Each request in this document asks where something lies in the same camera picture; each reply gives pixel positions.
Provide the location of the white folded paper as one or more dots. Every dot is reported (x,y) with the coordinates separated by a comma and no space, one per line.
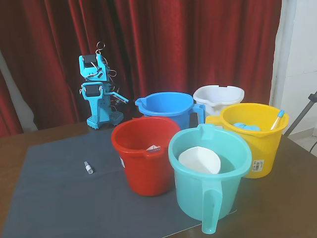
(153,148)

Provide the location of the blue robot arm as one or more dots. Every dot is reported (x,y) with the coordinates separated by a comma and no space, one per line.
(94,74)

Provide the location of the teal plastic jug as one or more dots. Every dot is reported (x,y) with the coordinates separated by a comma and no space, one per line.
(198,188)

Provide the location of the white paper bowl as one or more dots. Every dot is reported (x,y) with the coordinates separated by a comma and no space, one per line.
(198,160)

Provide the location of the red plastic bucket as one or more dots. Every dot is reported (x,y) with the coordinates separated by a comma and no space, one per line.
(148,173)

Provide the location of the grey tripod leg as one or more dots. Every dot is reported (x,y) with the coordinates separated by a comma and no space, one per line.
(301,114)

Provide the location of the white plastic bucket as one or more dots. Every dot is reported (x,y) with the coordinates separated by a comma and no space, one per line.
(218,95)

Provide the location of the blue plastic jug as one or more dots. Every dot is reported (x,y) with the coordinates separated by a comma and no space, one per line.
(168,104)

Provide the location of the blue-capped pen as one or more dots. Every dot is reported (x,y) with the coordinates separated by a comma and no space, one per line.
(277,120)

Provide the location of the red curtain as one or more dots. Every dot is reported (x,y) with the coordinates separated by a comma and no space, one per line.
(173,37)

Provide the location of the yellow plastic bucket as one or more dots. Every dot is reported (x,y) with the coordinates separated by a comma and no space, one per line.
(262,148)

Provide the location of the dark grey mat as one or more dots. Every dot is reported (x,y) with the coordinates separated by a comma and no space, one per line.
(62,198)

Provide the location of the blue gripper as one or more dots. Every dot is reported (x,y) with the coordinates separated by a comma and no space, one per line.
(114,94)

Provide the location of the blue-framed wrist camera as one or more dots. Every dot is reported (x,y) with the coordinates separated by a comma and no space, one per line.
(119,97)

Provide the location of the glass ampoule white label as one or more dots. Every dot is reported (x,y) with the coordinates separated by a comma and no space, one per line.
(89,168)

